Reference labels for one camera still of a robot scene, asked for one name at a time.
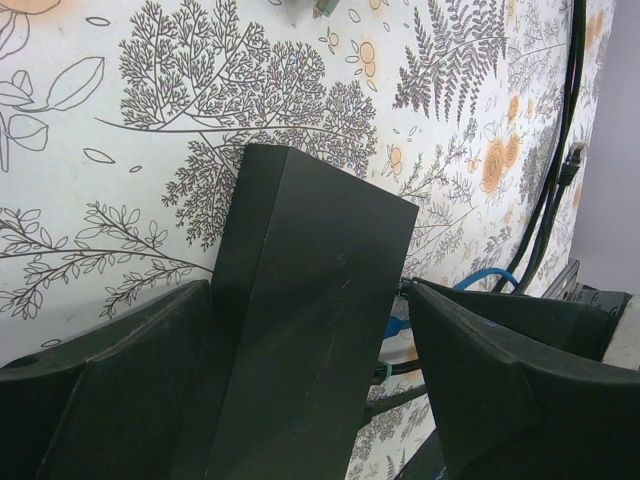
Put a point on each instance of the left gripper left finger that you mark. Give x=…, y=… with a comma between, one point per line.
x=119, y=402

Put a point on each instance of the floral table mat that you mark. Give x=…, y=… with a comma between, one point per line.
x=123, y=124

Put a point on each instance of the black network switch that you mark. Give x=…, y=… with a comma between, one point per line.
x=302, y=290

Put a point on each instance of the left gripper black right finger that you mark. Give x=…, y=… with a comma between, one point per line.
x=509, y=407

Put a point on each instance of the aluminium frame rail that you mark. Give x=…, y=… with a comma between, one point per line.
x=566, y=285

